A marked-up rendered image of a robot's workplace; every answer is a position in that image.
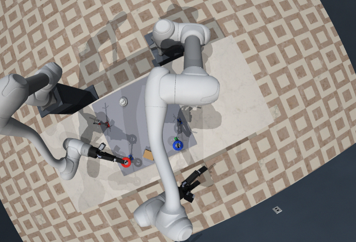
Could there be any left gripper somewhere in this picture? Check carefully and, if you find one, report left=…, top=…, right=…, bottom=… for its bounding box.
left=178, top=166, right=207, bottom=200

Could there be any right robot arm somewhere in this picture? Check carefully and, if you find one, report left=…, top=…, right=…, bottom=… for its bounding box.
left=0, top=62, right=93, bottom=180

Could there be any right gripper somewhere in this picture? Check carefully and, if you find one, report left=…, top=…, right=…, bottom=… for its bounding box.
left=88, top=146, right=125, bottom=164

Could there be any tan box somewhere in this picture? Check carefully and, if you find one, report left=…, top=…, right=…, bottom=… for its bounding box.
left=143, top=149, right=154, bottom=161

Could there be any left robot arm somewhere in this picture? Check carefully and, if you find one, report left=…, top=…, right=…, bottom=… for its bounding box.
left=134, top=19, right=220, bottom=242

